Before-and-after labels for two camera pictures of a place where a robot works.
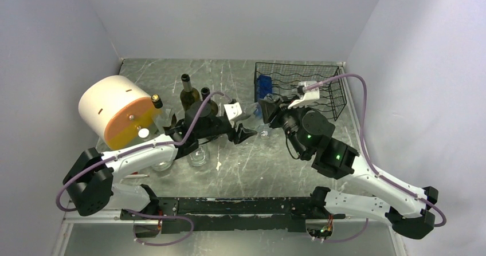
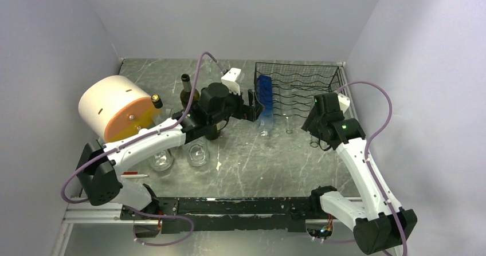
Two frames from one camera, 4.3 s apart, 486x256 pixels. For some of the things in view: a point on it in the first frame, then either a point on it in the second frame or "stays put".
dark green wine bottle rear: [188, 95] stays put
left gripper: [241, 134] → [251, 113]
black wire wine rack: [286, 78] stays put
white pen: [135, 176] stays put
